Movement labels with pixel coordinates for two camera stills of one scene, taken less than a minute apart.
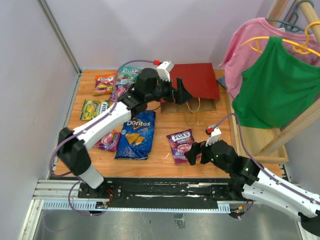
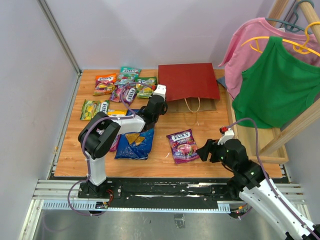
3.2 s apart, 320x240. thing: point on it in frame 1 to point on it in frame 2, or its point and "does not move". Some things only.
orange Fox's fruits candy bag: (104, 84) does not move
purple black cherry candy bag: (121, 90) does not move
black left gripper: (182, 95) to (163, 109)
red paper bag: (200, 81) does not move
